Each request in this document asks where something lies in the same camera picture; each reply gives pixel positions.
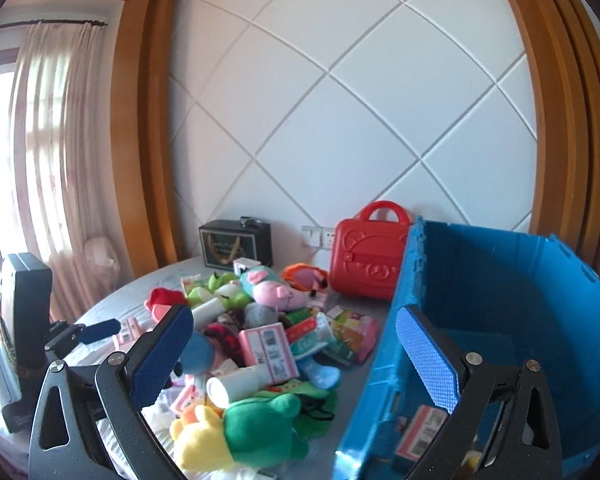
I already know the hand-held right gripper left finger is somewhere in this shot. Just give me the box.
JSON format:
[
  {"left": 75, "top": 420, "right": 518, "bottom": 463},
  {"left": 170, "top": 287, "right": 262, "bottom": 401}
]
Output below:
[{"left": 27, "top": 304, "right": 196, "bottom": 480}]

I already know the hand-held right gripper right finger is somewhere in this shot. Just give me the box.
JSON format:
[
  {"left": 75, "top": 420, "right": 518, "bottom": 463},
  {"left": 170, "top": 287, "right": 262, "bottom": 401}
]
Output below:
[{"left": 395, "top": 304, "right": 567, "bottom": 480}]

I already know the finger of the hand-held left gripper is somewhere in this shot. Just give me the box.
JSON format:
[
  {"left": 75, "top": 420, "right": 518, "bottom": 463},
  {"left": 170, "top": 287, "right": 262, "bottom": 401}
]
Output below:
[{"left": 45, "top": 317, "right": 123, "bottom": 361}]

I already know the red white barcode box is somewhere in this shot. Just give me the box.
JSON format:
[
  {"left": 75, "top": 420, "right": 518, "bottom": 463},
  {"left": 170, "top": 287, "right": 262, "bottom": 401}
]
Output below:
[{"left": 395, "top": 404, "right": 449, "bottom": 463}]

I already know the white capped medicine bottle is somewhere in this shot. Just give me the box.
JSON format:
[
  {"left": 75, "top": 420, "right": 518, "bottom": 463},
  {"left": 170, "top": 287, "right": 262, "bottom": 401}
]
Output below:
[{"left": 206, "top": 365, "right": 272, "bottom": 408}]

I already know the blue plastic storage crate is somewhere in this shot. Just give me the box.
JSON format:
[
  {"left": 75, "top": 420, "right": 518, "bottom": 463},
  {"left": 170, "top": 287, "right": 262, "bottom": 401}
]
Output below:
[{"left": 332, "top": 217, "right": 600, "bottom": 480}]

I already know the cloth covered round desktop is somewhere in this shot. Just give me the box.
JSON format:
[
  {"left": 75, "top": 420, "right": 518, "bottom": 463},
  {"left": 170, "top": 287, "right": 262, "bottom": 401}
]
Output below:
[{"left": 0, "top": 255, "right": 396, "bottom": 480}]

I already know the pink white small box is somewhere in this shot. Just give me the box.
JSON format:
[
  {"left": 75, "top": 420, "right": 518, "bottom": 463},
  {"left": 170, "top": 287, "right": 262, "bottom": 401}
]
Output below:
[{"left": 112, "top": 317, "right": 144, "bottom": 349}]

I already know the red dress pig plush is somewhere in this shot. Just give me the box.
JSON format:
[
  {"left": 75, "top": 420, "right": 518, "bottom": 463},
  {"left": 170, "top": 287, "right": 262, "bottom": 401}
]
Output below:
[{"left": 145, "top": 287, "right": 188, "bottom": 322}]

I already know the lint roller refill roll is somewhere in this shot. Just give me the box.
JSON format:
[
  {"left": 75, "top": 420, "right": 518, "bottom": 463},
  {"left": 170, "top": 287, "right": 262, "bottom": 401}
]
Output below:
[{"left": 192, "top": 297, "right": 231, "bottom": 325}]

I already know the red black plaid cloth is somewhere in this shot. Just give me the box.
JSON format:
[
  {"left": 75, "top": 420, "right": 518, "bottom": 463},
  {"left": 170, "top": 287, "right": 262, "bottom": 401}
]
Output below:
[{"left": 205, "top": 324, "right": 243, "bottom": 363}]

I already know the colourful printed packet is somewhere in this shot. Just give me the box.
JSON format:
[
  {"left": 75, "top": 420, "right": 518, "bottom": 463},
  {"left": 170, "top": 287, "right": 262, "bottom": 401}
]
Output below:
[{"left": 325, "top": 307, "right": 379, "bottom": 365}]

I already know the lime green plush toy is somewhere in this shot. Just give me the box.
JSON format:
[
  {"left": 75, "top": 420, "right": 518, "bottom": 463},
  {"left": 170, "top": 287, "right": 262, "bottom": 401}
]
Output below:
[{"left": 187, "top": 272, "right": 253, "bottom": 311}]

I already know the grey plush toy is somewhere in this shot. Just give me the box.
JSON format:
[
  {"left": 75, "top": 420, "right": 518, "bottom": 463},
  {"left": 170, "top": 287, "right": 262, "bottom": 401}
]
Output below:
[{"left": 244, "top": 302, "right": 279, "bottom": 329}]

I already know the pink white carton box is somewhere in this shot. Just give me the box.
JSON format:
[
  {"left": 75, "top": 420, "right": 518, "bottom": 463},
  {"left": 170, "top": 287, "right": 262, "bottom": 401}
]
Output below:
[{"left": 240, "top": 322, "right": 299, "bottom": 381}]

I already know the green yellow plush toy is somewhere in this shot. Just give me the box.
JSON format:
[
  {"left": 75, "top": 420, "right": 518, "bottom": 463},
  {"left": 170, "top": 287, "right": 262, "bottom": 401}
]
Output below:
[{"left": 170, "top": 392, "right": 311, "bottom": 473}]

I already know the red small suitcase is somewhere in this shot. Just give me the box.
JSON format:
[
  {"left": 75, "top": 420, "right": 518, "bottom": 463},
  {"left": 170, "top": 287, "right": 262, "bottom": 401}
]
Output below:
[{"left": 328, "top": 201, "right": 412, "bottom": 302}]

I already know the green printed eye mask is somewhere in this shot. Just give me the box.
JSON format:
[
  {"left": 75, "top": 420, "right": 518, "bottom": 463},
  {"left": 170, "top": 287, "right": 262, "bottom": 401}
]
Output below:
[{"left": 257, "top": 379, "right": 339, "bottom": 422}]

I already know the green white carton box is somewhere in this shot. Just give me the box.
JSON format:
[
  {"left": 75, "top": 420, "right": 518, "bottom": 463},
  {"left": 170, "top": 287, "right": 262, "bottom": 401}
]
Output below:
[{"left": 285, "top": 312, "right": 336, "bottom": 358}]

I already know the teal pink pig plush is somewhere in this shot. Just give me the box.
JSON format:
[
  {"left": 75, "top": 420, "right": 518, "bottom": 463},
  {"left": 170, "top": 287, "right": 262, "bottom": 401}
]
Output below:
[{"left": 240, "top": 267, "right": 308, "bottom": 311}]

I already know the black gift box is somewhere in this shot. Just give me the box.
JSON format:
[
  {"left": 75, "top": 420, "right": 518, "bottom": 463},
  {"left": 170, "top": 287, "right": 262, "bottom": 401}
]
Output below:
[{"left": 198, "top": 220, "right": 272, "bottom": 267}]

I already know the pale curtain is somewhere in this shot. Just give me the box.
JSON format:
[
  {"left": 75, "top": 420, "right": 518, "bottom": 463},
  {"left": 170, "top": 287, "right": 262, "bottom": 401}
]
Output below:
[{"left": 9, "top": 22, "right": 107, "bottom": 322}]

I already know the orange pink plush toy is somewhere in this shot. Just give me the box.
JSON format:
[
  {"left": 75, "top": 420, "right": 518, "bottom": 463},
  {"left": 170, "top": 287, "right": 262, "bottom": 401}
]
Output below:
[{"left": 282, "top": 264, "right": 329, "bottom": 294}]

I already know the black curtain rod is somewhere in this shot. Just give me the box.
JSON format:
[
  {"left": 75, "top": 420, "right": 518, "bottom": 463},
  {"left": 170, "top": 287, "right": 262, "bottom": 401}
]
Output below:
[{"left": 0, "top": 18, "right": 107, "bottom": 27}]

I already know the wooden wall frame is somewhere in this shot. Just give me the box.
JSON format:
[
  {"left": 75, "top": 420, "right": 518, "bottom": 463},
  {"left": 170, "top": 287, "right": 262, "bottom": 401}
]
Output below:
[
  {"left": 117, "top": 0, "right": 182, "bottom": 271},
  {"left": 495, "top": 0, "right": 600, "bottom": 281}
]

